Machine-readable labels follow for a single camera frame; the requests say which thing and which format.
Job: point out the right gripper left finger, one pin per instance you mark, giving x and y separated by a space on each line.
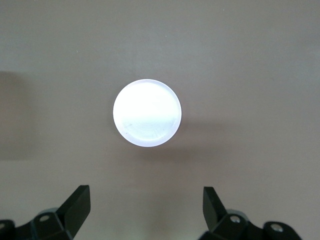
72 212

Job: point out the pink round plate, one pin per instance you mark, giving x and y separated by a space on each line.
147 112

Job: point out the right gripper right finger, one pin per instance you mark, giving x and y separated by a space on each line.
215 215

